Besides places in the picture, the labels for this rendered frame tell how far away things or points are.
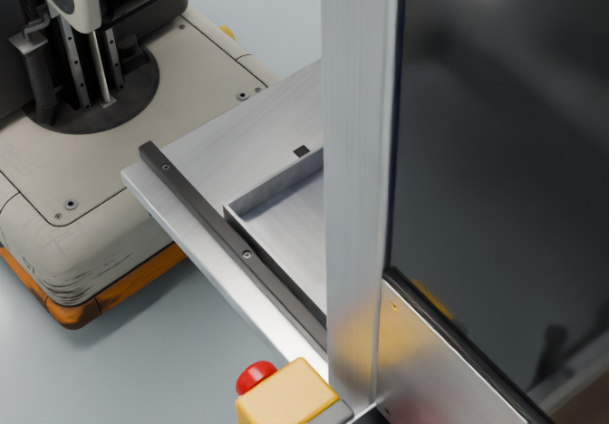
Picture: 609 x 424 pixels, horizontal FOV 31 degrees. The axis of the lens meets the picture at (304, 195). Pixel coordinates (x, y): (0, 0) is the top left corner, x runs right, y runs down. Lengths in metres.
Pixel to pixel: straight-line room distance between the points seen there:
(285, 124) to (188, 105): 0.88
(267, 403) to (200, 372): 1.22
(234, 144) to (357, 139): 0.61
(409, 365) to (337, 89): 0.24
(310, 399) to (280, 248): 0.30
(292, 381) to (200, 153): 0.43
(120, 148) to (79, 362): 0.42
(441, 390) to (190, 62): 1.54
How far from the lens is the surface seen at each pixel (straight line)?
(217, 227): 1.20
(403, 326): 0.80
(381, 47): 0.62
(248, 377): 0.96
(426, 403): 0.85
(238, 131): 1.31
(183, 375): 2.15
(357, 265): 0.80
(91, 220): 2.03
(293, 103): 1.33
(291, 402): 0.93
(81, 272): 2.04
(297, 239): 1.20
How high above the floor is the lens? 1.85
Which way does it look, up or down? 51 degrees down
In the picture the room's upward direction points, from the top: 2 degrees counter-clockwise
